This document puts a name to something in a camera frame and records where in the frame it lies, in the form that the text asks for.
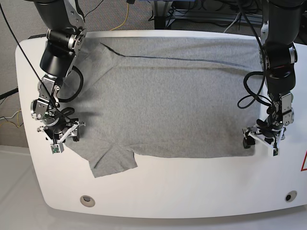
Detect white cable near frame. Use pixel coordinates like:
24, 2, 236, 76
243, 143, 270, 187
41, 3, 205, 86
223, 11, 243, 34

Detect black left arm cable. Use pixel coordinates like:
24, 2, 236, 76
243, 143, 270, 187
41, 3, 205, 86
57, 66, 85, 102

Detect grey T-shirt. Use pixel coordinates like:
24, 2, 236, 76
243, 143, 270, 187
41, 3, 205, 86
65, 37, 261, 177

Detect black bar behind table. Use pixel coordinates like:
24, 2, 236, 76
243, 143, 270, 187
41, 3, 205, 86
28, 34, 46, 39

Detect aluminium frame rail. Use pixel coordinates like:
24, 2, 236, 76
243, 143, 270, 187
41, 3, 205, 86
173, 11, 262, 26

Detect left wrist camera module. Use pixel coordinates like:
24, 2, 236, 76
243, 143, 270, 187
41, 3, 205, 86
273, 148, 279, 156

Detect red triangle warning sticker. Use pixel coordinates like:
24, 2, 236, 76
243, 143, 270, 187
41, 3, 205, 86
301, 152, 307, 172

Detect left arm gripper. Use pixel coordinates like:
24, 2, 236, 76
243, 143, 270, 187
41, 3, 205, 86
242, 119, 286, 149

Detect table cable grommet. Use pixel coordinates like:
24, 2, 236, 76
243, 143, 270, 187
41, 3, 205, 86
80, 195, 95, 207
285, 190, 297, 202

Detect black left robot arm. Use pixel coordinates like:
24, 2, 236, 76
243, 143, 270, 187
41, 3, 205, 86
243, 0, 306, 156

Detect black table leg post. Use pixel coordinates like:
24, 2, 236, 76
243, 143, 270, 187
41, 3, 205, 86
151, 0, 166, 30

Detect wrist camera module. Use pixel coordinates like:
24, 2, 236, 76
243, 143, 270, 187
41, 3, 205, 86
50, 143, 64, 154
273, 148, 279, 156

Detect right table cable grommet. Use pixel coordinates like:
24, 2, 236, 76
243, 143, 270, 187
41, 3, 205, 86
285, 190, 297, 202

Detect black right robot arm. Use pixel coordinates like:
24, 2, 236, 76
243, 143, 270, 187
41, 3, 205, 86
31, 0, 87, 145

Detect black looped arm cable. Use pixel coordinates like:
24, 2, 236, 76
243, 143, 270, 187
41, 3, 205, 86
236, 70, 274, 109

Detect yellow cable on floor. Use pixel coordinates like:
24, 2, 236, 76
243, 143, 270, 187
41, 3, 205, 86
109, 4, 130, 32

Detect white and yellow floor cables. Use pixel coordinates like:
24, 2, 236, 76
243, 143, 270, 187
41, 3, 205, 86
0, 109, 24, 129

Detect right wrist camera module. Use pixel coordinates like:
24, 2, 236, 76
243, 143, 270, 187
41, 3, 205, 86
50, 143, 64, 154

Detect black rod at left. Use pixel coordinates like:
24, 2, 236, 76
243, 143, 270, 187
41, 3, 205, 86
0, 87, 19, 100

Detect left table cable grommet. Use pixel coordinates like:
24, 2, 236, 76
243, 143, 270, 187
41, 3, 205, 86
80, 195, 95, 207

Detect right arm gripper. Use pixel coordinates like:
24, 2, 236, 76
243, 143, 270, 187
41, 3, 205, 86
37, 119, 85, 144

